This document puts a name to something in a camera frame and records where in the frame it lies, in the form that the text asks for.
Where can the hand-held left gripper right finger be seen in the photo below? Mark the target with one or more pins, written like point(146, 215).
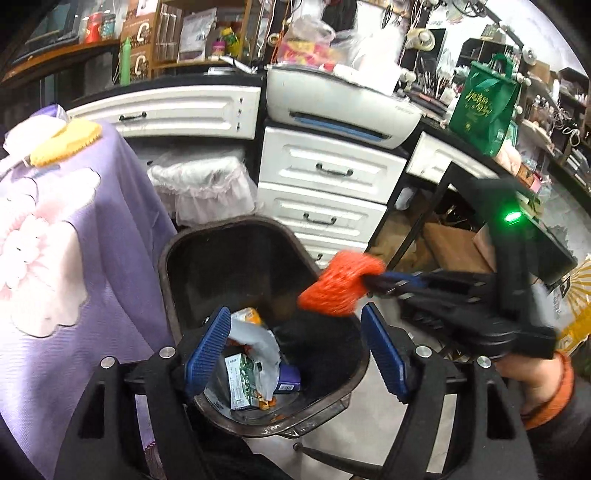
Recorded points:
point(383, 355)

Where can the wide white drawer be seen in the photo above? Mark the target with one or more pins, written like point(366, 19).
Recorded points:
point(175, 110)

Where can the clear bag of snacks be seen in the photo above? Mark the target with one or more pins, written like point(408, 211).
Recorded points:
point(307, 44)

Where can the wooden rack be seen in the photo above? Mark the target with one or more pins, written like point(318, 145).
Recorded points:
point(207, 41)

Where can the person's right hand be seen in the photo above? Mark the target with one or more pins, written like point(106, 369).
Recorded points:
point(531, 378)

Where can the white printer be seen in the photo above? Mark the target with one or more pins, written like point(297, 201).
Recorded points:
point(341, 106)

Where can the green bottle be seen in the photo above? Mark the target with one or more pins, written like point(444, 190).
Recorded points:
point(125, 62)

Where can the stack of brown boxes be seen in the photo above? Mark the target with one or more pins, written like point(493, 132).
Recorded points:
point(138, 41)

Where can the small straw hat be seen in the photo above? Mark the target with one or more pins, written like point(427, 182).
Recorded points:
point(420, 39)

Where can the teal jar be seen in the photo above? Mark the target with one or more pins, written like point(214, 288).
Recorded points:
point(108, 26)

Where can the lace covered stool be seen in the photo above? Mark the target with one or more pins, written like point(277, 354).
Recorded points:
point(203, 189)

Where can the green packet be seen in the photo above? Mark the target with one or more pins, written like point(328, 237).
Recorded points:
point(240, 381)

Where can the white lower drawer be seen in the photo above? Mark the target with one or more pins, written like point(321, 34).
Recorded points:
point(337, 251)

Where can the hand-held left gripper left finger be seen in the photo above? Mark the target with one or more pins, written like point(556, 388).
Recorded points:
point(207, 350)

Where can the dark brown trash bin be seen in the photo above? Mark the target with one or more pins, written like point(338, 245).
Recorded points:
point(240, 258)

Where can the purple floral tablecloth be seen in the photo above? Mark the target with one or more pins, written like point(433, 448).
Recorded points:
point(83, 286)

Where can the white desk drawer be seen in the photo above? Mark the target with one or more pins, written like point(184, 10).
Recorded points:
point(438, 159)

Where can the yellow foam net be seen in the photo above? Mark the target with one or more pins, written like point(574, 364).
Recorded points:
point(64, 143)

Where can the snack wrappers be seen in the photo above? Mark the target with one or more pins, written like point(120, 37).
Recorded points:
point(258, 350)

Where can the orange foam net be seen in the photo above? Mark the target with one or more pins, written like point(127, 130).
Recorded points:
point(341, 286)

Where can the person's right forearm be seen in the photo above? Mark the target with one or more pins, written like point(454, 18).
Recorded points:
point(568, 438)

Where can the white drawer under printer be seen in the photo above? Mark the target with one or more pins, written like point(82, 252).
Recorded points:
point(332, 161)

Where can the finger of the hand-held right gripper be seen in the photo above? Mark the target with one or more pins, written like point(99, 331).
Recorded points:
point(406, 277)
point(397, 294)

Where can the white middle drawer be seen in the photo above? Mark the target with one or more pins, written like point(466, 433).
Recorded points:
point(318, 212)

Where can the green tote bag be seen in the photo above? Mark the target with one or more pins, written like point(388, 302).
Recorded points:
point(485, 101)

